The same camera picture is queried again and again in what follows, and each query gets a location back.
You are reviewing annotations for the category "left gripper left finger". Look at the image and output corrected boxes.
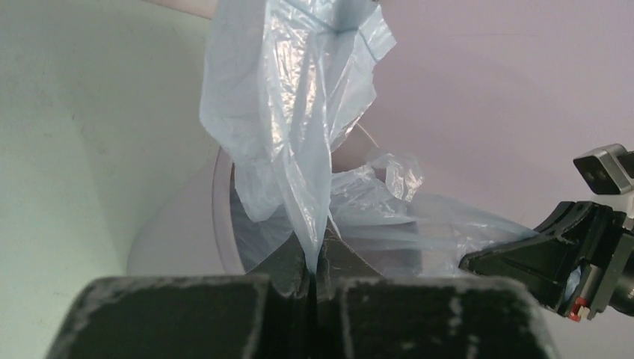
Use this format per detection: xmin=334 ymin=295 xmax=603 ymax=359
xmin=47 ymin=236 xmax=309 ymax=358

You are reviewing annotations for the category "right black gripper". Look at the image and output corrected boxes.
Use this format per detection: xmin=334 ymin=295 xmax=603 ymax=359
xmin=459 ymin=201 xmax=633 ymax=322

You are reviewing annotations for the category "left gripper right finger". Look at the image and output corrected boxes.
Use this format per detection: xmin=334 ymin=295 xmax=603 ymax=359
xmin=314 ymin=223 xmax=561 ymax=359

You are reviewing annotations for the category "grey round trash bin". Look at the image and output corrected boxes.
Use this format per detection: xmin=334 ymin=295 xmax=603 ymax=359
xmin=126 ymin=123 xmax=427 ymax=277

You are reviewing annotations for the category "light blue plastic trash bag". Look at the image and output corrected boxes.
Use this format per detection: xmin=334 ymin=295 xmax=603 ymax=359
xmin=200 ymin=1 xmax=534 ymax=277

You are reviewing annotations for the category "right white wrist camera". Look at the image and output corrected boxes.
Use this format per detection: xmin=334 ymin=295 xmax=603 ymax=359
xmin=573 ymin=144 xmax=633 ymax=231

